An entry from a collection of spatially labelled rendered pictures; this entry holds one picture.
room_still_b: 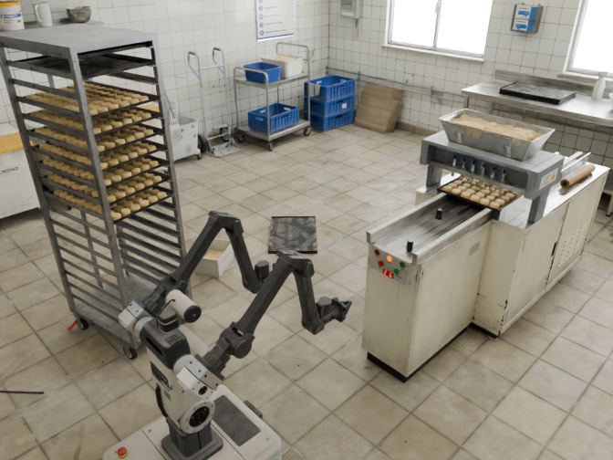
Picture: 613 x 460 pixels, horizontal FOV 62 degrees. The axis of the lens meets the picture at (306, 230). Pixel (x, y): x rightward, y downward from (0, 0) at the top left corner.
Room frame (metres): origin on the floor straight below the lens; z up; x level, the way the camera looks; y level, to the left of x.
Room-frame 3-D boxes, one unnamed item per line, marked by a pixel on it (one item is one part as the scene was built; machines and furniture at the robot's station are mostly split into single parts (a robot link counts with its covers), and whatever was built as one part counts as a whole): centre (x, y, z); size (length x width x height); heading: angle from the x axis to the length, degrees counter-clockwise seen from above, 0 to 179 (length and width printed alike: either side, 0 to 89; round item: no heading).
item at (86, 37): (2.65, 1.14, 0.93); 0.64 x 0.51 x 1.78; 56
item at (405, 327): (2.45, -0.70, 0.45); 0.70 x 0.34 x 0.90; 134
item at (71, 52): (2.30, 1.01, 0.97); 0.03 x 0.03 x 1.70; 56
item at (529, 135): (2.80, -1.06, 1.28); 0.54 x 0.27 x 0.06; 44
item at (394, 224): (2.98, -1.04, 0.87); 2.01 x 0.03 x 0.07; 134
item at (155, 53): (2.67, 0.76, 0.97); 0.03 x 0.03 x 1.70; 56
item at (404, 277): (2.20, -0.43, 0.77); 0.24 x 0.04 x 0.14; 44
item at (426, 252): (2.77, -1.24, 0.87); 2.01 x 0.03 x 0.07; 134
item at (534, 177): (2.80, -1.06, 1.01); 0.72 x 0.33 x 0.34; 44
